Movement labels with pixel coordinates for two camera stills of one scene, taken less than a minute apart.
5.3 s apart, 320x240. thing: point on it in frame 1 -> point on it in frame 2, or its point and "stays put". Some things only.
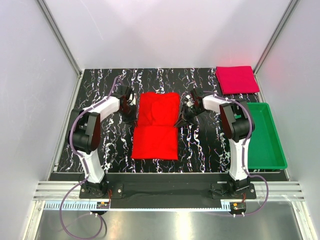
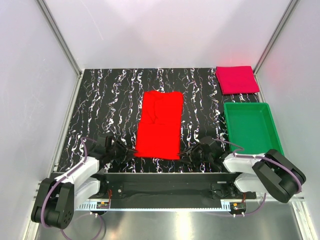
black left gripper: x=132 y=118 -> x=125 y=151
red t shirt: x=155 y=137 stays put
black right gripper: x=184 y=115 -> x=192 y=151
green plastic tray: x=265 y=148 stays put
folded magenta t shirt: x=234 y=79 stays put
